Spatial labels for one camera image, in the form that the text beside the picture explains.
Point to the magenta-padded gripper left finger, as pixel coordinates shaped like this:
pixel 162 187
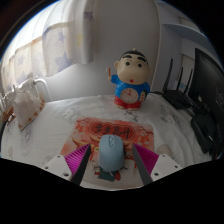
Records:
pixel 77 159

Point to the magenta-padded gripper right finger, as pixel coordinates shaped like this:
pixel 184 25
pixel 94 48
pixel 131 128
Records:
pixel 146 159

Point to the light blue computer mouse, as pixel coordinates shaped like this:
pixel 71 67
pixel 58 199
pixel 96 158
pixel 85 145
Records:
pixel 111 153

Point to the red printed mouse pad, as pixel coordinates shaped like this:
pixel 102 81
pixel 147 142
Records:
pixel 100 128

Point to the white printed tablecloth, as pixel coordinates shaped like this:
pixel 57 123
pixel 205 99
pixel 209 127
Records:
pixel 56 113

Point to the black router with antennas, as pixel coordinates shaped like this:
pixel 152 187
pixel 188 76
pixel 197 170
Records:
pixel 176 95

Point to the large white conch shell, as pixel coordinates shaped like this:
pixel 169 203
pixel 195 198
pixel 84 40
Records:
pixel 27 108

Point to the cartoon boy figure clock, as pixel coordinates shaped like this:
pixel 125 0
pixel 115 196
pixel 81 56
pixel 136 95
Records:
pixel 131 83

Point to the white radiator pipe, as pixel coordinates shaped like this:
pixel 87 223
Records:
pixel 41 83

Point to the black computer monitor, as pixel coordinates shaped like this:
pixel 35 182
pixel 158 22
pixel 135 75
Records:
pixel 208 86

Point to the white star-print curtain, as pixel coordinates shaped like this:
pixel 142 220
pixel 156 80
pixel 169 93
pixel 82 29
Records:
pixel 40 50

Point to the white wall shelf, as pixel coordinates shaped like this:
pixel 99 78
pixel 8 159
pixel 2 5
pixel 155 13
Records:
pixel 186 31

